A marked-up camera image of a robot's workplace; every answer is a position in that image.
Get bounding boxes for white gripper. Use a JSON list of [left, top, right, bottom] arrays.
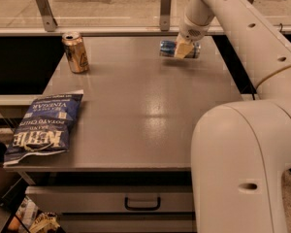
[[175, 14, 212, 58]]

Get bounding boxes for blue silver redbull can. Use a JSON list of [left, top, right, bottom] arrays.
[[160, 40, 201, 58]]

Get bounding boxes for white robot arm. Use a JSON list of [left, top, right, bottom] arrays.
[[176, 0, 291, 233]]

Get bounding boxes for gold beverage can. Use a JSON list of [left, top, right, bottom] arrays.
[[62, 32, 89, 74]]

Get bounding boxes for blue kettle chips bag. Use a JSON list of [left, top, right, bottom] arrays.
[[4, 90, 83, 166]]

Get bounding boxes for lower grey drawer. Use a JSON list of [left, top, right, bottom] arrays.
[[59, 213, 197, 233]]

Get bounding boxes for snack items under table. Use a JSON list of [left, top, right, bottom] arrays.
[[6, 197, 61, 233]]

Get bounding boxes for middle metal glass bracket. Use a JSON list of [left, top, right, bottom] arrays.
[[159, 0, 172, 31]]

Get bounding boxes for left metal glass bracket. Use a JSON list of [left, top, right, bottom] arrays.
[[35, 0, 57, 32]]

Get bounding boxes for grey drawer with black handle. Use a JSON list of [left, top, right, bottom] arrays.
[[26, 185, 194, 214]]

